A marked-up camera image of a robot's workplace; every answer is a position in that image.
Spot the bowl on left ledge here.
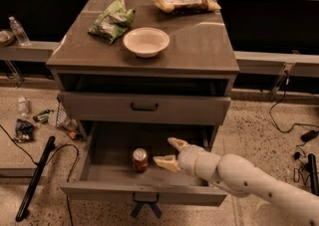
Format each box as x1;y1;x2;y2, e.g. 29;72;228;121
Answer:
0;30;15;47

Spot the black stand leg right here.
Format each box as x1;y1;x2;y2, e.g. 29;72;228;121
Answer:
308;153;319;196

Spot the black power adapter with cable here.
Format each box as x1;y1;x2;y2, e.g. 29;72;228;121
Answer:
268;70;319;184

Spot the black cable on left floor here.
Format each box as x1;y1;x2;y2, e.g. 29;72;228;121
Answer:
0;123;80;226

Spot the wire mesh basket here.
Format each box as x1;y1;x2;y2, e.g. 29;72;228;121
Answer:
55;104;69;127

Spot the small water bottle on floor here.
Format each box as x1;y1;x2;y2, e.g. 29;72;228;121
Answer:
18;96;30;116

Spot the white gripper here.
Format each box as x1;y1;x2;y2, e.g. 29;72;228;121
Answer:
153;137;213;179

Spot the black stand leg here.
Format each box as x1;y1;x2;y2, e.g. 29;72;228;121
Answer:
15;136;55;222
308;153;319;196

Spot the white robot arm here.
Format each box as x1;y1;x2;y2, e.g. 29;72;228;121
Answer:
153;137;319;226

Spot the dark blue snack bag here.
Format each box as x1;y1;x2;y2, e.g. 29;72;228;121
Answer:
15;118;35;142

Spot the grey drawer cabinet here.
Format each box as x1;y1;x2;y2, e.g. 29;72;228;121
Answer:
45;0;240;148

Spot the brown yellow chip bag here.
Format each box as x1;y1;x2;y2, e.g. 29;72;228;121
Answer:
151;0;221;13

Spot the red coke can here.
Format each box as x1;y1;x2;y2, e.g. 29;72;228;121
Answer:
132;148;149;172

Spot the clear water bottle on ledge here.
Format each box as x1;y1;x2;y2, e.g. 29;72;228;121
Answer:
9;16;31;46

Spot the open grey middle drawer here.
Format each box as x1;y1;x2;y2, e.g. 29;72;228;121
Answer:
61;121;226;206

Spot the white bowl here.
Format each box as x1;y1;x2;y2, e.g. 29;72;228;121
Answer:
123;28;169;58

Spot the green chip bag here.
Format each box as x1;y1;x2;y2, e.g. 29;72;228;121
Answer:
88;0;137;43

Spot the black stand leg left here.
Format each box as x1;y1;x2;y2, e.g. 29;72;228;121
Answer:
15;136;55;222

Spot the closed grey upper drawer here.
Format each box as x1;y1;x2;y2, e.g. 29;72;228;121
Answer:
58;92;230;125

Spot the green can on floor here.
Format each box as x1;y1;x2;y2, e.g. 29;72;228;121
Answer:
33;110;54;123

